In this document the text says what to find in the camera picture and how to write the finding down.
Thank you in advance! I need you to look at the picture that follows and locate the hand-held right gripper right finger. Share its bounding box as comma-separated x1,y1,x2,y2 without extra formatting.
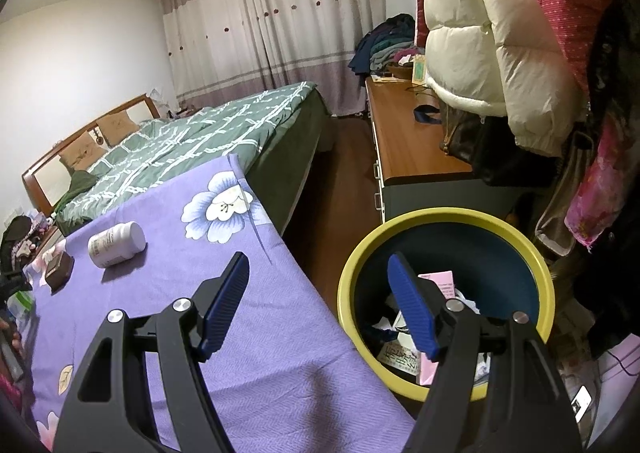
387,253,583,453

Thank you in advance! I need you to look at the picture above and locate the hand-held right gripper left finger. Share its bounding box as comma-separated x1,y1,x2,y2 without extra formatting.
52,251,251,453

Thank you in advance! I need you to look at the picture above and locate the pink carton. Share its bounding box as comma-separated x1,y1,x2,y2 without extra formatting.
417,272,456,301

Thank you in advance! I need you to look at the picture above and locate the white printed paper box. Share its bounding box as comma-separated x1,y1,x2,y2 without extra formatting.
377,333,421,375

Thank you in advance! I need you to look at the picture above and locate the yellow rimmed blue bin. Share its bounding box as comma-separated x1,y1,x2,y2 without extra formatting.
337,209,556,403

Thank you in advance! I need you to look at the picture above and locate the clear container with green lid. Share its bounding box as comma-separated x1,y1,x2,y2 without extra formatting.
6,290,37,321

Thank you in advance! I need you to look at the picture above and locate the purple floral tablecloth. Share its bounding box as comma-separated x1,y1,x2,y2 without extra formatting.
15,153,416,453

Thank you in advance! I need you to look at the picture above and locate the dark brown small box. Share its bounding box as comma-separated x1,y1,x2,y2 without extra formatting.
44,253,75,293

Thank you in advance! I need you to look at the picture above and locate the clothes pile on nightstand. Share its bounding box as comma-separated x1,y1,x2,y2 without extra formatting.
0,214,51,284

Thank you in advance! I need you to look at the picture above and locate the white pill bottle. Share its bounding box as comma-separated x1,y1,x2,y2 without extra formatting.
87,221,147,269

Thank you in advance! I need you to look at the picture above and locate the wooden dresser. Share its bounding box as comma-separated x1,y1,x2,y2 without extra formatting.
365,75,516,224

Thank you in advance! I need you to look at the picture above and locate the dark green cloth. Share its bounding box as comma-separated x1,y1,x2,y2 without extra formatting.
52,170,101,214

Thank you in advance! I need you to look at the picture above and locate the black handbag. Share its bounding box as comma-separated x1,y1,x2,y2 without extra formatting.
440,105,561,186

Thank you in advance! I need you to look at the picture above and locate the green checked quilt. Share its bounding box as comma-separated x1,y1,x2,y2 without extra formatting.
52,81,321,234

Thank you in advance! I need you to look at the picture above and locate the wooden bed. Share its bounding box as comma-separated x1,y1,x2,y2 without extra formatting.
21,81,333,239

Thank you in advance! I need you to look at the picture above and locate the white phone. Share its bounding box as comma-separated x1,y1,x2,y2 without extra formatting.
570,385,593,426

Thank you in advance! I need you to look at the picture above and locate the brown pillow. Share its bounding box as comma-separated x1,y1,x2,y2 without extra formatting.
59,138,108,168
96,112,141,146

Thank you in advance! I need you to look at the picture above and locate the pink floral fabric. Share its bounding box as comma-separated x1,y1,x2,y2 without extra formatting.
565,123,626,246

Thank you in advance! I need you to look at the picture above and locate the dark clothes pile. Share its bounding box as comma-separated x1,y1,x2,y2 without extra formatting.
348,14,426,76

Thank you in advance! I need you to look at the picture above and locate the white down jacket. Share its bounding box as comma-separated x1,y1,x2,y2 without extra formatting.
419,0,588,157

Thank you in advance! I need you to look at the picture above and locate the pink and white curtain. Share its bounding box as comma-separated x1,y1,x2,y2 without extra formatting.
154,0,388,116

